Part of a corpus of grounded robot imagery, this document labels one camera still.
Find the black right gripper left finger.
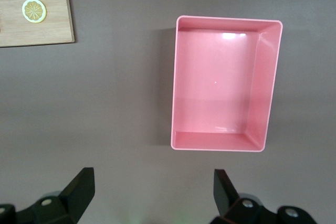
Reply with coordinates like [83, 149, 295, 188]
[0, 167, 96, 224]

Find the wooden cutting board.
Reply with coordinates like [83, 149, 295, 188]
[0, 0, 76, 48]

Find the pink plastic bin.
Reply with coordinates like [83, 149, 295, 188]
[170, 15, 284, 153]

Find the lemon slice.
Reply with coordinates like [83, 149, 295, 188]
[22, 0, 48, 24]

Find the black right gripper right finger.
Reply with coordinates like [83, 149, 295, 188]
[212, 168, 316, 224]

